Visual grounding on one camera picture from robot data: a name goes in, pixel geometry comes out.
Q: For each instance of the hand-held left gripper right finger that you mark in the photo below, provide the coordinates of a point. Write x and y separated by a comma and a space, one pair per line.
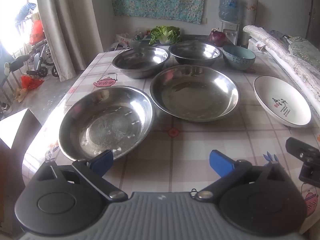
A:
220, 161

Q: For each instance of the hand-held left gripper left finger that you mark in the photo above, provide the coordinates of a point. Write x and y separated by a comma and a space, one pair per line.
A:
103, 158

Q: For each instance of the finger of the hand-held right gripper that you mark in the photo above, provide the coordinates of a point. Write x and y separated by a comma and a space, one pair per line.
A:
297, 146

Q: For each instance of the large shallow steel plate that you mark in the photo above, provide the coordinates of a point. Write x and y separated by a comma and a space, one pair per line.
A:
107, 120
195, 92

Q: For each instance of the teal ceramic bowl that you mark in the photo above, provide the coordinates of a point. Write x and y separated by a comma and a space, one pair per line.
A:
237, 61

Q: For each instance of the deep steel bowl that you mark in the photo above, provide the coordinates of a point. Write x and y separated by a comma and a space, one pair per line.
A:
195, 52
140, 60

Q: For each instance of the plaid printed tablecloth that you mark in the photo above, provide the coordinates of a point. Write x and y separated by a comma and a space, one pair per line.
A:
175, 140

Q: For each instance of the white ceramic plate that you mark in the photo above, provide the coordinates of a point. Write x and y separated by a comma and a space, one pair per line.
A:
272, 92

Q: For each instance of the rolled white quilt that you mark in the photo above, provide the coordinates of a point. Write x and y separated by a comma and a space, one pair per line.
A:
280, 55

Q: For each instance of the green patterned pillow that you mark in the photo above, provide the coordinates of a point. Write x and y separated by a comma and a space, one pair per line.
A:
305, 50

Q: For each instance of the red bag on floor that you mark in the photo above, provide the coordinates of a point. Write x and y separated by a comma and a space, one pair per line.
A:
31, 82

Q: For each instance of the folded stroller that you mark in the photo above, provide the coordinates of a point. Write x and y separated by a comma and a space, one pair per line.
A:
40, 60

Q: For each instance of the white plastic bag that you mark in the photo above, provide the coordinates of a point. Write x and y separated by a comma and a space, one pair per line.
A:
122, 41

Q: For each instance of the white water dispenser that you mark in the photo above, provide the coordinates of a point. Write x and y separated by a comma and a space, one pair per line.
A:
231, 30

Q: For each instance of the green leafy cabbage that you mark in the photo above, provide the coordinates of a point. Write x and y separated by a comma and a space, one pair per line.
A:
165, 33

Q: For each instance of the printed white roll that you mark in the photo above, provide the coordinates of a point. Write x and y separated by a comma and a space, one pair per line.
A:
250, 15

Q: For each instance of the hanging red plastic bag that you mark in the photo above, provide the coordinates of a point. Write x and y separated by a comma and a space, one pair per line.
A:
37, 31

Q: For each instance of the grey curtain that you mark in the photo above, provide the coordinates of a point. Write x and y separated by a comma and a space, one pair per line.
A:
70, 17

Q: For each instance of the blue water bottle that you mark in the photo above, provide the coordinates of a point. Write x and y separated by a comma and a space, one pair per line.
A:
228, 7

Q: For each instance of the blue checked hanging cloth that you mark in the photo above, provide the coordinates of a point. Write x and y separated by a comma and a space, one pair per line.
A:
25, 12

